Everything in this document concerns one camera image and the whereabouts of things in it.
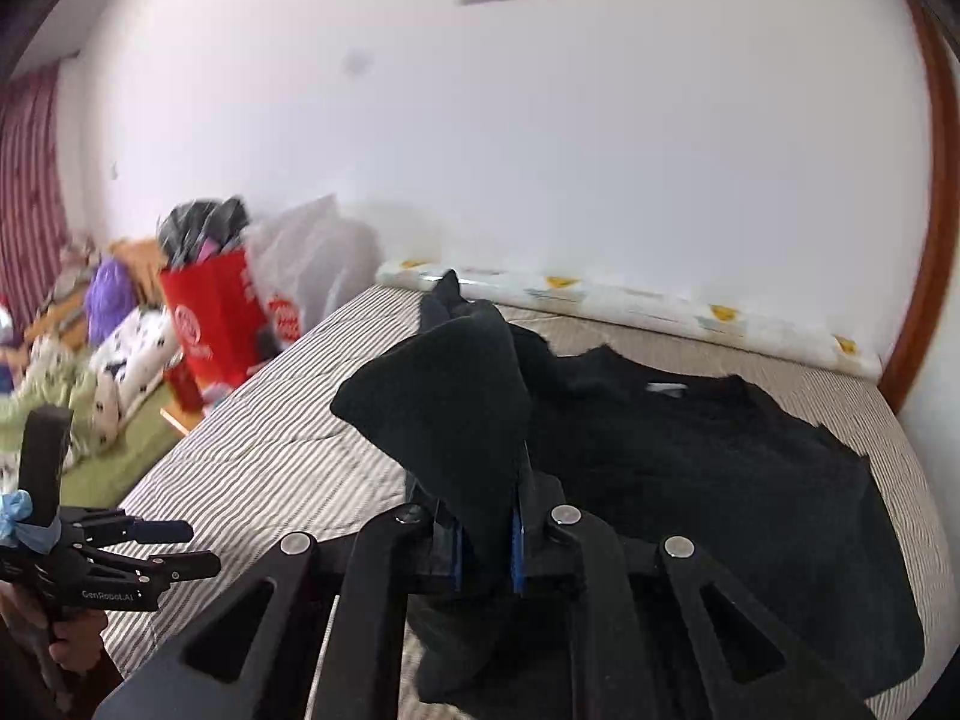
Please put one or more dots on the green blanket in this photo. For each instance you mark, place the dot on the green blanket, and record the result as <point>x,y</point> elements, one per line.
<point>112,472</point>

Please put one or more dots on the rolled white printed mat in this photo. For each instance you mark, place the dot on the rolled white printed mat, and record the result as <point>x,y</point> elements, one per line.
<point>637,307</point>

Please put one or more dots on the striped bed mattress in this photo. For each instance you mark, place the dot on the striped bed mattress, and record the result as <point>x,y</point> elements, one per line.
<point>285,450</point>

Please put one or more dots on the purple cloth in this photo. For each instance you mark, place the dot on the purple cloth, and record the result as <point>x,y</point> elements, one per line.
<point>112,300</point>

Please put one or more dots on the red striped curtain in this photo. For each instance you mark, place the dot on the red striped curtain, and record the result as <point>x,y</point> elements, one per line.
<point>30,187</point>

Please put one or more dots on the white plastic bag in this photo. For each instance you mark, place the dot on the white plastic bag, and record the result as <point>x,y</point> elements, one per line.
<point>315,255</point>

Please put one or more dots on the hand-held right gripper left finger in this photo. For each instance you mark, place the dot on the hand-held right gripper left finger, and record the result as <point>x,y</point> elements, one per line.
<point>456,559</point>

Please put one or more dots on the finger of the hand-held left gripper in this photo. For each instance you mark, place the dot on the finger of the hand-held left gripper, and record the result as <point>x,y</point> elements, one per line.
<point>187,566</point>
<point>161,532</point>

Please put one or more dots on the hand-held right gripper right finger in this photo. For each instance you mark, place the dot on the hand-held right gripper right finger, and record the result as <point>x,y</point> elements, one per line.
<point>517,547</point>

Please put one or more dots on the dark plaid cloth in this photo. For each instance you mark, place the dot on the dark plaid cloth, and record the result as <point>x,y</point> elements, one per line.
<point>199,225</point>

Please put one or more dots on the red paper bag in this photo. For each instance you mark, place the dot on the red paper bag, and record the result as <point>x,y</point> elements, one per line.
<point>217,322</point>

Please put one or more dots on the wooden bedside table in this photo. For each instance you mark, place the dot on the wooden bedside table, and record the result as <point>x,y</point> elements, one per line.
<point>180,420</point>

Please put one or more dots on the white polka dot pillow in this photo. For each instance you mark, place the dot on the white polka dot pillow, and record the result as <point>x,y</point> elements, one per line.
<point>135,360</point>

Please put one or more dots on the multicoloured patterned cloth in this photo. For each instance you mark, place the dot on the multicoloured patterned cloth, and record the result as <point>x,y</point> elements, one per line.
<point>60,300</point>

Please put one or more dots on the person's left hand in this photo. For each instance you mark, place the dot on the person's left hand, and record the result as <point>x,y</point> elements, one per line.
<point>75,649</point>

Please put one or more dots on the black sweater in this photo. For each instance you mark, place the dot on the black sweater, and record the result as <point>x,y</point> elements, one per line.
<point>675,465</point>

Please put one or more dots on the orange cloth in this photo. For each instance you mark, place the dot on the orange cloth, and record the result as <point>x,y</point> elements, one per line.
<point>142,259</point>

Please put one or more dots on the brown wooden door frame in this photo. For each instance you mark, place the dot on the brown wooden door frame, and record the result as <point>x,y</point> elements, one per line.
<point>937,240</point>

